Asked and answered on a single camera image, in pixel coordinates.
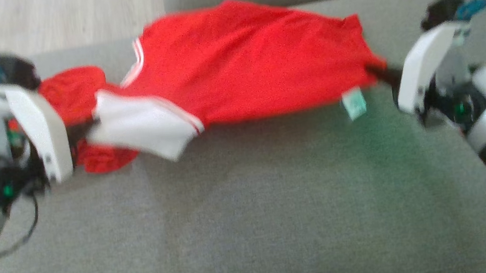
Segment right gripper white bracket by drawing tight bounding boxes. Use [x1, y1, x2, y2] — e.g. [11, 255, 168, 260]
[362, 19, 486, 140]

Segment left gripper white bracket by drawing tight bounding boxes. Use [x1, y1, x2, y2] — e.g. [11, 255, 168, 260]
[0, 73, 110, 213]

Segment red shorts white stripes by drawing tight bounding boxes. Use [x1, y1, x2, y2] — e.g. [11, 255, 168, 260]
[36, 61, 141, 180]

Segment red basketball jersey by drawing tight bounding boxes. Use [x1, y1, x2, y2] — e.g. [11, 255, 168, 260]
[73, 0, 395, 171]

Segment right teal camera connector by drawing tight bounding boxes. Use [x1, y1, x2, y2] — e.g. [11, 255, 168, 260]
[454, 0, 486, 22]

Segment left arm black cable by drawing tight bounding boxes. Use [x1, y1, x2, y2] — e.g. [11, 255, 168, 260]
[0, 192, 45, 262]

